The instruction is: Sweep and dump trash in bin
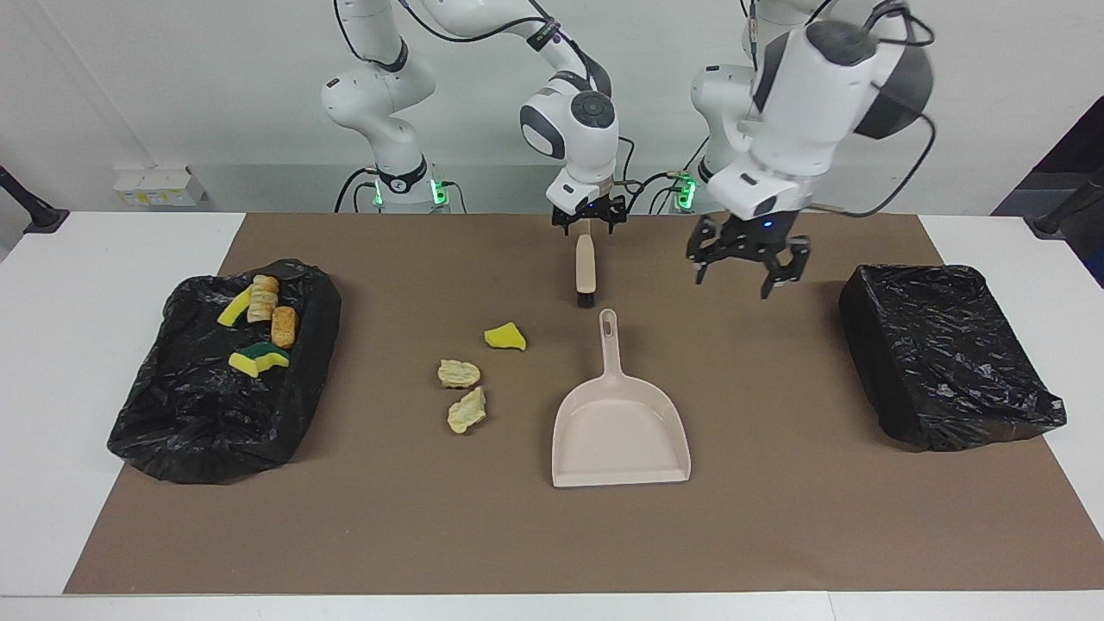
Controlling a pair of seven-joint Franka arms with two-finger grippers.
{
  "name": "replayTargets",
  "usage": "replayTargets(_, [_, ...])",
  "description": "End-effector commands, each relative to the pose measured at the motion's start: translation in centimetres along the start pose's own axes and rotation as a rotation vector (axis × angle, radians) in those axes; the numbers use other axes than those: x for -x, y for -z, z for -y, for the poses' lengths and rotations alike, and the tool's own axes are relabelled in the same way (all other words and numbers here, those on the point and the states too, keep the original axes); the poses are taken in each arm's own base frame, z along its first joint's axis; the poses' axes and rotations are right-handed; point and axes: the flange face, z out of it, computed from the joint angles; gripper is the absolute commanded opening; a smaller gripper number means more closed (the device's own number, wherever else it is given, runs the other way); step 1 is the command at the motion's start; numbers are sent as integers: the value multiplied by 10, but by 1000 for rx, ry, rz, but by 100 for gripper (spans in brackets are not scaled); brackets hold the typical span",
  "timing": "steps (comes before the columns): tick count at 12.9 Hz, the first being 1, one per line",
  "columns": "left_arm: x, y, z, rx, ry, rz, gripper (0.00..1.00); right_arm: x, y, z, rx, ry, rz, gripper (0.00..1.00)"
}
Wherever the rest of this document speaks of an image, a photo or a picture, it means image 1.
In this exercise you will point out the beige hand brush black bristles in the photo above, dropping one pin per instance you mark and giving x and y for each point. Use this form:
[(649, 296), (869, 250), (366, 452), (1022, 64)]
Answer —
[(586, 267)]

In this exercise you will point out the brown paper table mat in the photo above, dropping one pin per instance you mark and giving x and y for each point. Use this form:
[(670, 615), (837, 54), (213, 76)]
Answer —
[(552, 543)]

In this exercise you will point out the brown crusty bread piece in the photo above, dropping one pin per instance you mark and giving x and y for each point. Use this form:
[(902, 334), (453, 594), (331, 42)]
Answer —
[(284, 326)]

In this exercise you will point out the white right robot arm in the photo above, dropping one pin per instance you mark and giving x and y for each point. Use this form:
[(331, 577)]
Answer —
[(586, 147)]

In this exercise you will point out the black bag lined bin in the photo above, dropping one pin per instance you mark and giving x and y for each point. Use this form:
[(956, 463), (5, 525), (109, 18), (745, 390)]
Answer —
[(198, 414), (949, 362)]

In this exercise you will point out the white base bracket green light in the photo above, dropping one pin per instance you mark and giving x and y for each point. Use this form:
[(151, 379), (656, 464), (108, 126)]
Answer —
[(686, 188), (377, 191), (440, 190)]

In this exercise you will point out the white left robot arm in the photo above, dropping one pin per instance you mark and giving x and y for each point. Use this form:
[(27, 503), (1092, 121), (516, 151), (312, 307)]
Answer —
[(802, 112)]

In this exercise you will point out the plain yellow sponge piece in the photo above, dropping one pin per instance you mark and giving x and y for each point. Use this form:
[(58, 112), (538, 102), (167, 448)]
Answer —
[(504, 336)]

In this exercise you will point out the black stand leg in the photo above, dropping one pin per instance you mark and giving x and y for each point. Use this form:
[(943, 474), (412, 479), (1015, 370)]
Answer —
[(1069, 207), (30, 207)]

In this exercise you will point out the dark partition panel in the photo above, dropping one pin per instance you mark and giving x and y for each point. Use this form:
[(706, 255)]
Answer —
[(1078, 155)]

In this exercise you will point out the L-shaped green yellow sponge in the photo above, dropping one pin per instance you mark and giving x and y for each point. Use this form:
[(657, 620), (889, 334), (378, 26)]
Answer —
[(259, 358)]

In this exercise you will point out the white power outlet box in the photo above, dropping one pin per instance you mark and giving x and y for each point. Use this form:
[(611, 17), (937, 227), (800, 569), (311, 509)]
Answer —
[(159, 185)]

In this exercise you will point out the striped orange bread roll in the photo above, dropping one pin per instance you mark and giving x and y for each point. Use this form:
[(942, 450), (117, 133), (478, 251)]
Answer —
[(263, 297)]

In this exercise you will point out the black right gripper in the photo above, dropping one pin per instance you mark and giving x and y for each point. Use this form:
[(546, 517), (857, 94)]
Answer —
[(591, 211)]

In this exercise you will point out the beige plastic dustpan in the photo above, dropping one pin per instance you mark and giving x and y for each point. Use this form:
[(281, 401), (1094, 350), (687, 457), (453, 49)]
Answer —
[(617, 440)]

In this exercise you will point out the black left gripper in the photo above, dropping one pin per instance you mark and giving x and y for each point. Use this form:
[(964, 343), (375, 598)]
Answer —
[(750, 237)]

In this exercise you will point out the green yellow sponge chunk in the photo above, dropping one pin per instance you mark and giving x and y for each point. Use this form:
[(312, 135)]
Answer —
[(235, 308)]

